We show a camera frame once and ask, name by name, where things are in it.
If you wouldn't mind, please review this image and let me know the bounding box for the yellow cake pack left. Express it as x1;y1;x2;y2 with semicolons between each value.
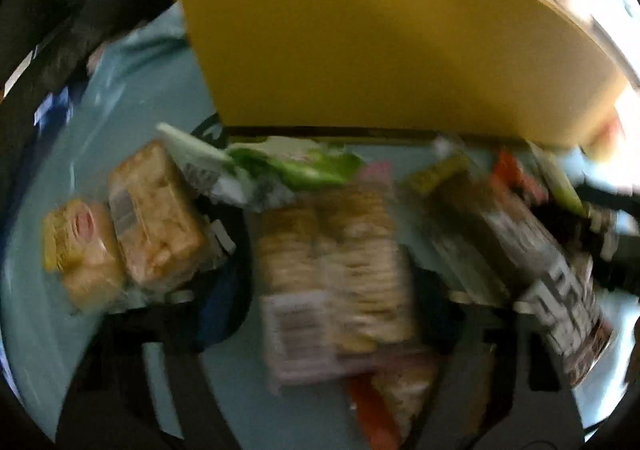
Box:
42;199;126;313

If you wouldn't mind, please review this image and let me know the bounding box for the pink biscuit pack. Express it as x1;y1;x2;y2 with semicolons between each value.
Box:
252;181;421;386

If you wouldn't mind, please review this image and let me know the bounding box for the yellow cardboard box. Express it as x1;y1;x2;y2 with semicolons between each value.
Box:
179;0;628;147

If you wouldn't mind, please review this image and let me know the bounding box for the red chocolate wafer pack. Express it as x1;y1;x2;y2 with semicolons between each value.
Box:
492;149;549;207

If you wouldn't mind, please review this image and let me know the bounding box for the dark carved wooden furniture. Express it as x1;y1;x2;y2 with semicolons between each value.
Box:
1;0;172;171

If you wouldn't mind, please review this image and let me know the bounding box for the black white long snack pack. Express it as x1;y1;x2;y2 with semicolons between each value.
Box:
433;173;613;386

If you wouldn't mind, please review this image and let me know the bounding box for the brown cake pack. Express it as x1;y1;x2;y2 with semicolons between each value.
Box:
107;140;207;293

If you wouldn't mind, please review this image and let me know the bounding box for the green white candy packet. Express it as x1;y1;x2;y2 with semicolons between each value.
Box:
156;114;364;212

